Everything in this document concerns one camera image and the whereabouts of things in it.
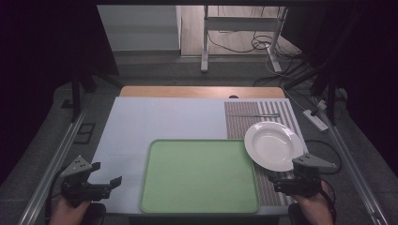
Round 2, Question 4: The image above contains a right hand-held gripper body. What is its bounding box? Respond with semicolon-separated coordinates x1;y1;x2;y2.
272;153;339;198

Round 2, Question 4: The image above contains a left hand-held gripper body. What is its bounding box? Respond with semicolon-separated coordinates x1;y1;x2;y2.
59;155;112;208

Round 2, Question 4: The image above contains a white plate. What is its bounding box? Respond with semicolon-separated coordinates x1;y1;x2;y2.
243;120;305;173

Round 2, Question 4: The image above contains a person's left hand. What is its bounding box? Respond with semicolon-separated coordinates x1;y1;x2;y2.
49;196;92;225

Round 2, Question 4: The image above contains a person's right hand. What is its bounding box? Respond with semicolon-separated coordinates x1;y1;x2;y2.
292;180;334;225

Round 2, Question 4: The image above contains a white power strip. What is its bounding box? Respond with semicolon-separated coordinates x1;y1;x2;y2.
301;108;329;132

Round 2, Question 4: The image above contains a striped placemat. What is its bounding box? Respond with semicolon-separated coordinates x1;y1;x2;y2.
223;99;310;207

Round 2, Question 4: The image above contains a thin metal cutlery piece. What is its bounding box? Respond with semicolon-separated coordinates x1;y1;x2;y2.
234;112;282;119

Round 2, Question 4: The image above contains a green tray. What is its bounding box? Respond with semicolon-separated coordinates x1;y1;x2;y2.
139;139;260;215

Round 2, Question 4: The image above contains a pale blue table mat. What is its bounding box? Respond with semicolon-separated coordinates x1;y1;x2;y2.
88;96;310;218

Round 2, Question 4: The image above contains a black metal stand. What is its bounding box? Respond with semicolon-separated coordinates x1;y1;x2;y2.
283;55;341;127
69;62;125;124

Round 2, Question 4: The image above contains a white cabinet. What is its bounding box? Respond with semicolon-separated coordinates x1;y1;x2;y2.
96;4;183;53

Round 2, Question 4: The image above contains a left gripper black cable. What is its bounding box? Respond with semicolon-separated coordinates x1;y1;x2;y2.
44;173;64;225

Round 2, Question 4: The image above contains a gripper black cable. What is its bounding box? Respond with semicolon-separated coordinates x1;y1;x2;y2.
44;173;64;225
318;178;338;225

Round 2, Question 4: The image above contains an aluminium rail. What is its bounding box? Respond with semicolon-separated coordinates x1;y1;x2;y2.
318;109;390;225
18;102;90;225

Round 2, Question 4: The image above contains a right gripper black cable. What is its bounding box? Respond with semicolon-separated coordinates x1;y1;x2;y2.
318;178;338;225

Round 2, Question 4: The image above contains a black floor frame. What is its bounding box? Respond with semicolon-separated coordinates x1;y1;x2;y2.
72;122;97;145

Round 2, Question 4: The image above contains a black cable loop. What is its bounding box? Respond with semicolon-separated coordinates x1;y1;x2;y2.
304;139;343;175

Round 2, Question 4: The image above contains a tangle of black floor cables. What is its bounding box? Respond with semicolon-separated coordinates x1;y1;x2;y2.
207;30;314;88

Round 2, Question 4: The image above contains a grey metal desk frame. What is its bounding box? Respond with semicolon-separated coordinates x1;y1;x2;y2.
200;5;289;75

